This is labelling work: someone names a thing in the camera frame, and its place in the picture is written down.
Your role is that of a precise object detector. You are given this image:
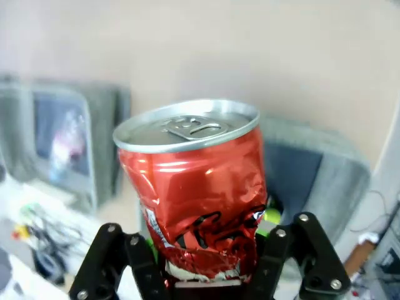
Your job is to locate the thin black cable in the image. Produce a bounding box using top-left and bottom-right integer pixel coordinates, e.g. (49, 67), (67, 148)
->
(349, 189), (400, 234)

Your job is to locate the bundle of black cables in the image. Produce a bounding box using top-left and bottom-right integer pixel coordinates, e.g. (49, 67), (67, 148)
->
(12, 202), (91, 284)

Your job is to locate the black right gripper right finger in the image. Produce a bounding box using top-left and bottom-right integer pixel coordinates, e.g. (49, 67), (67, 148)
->
(242, 195), (353, 300)

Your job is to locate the crushed red soda can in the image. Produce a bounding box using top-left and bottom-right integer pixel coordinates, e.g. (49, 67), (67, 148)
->
(112, 99), (270, 282)

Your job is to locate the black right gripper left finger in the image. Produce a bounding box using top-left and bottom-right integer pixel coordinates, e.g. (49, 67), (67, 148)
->
(68, 222), (171, 300)

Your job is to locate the grey fabric basket blue lining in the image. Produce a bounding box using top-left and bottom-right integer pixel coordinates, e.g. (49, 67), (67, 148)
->
(258, 117), (373, 281)
(0, 74), (133, 215)

